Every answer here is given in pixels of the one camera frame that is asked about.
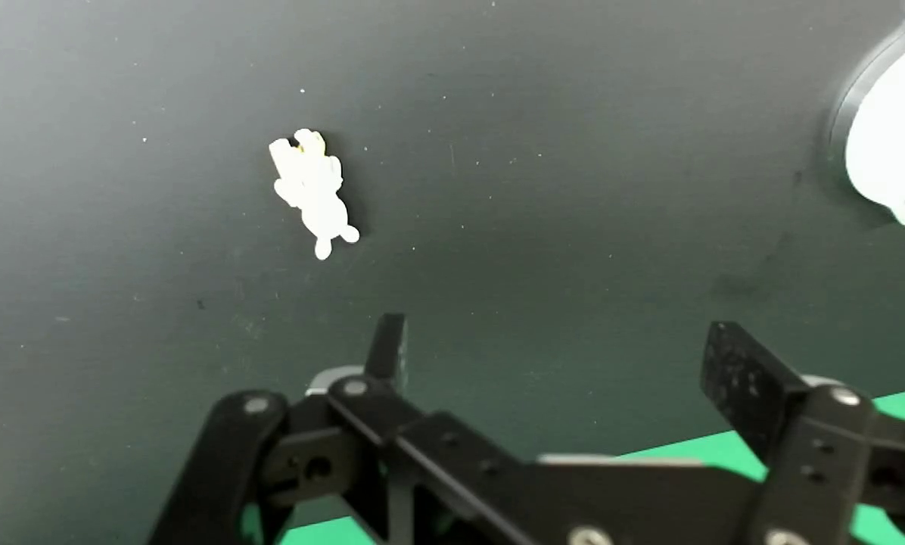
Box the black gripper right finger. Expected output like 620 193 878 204
699 317 905 545

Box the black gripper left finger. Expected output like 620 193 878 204
145 312 535 545

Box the white plush toy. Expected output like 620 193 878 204
266 123 364 265

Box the green mat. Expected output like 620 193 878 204
237 382 905 545

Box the white rounded plastic object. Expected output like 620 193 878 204
827 0 905 229

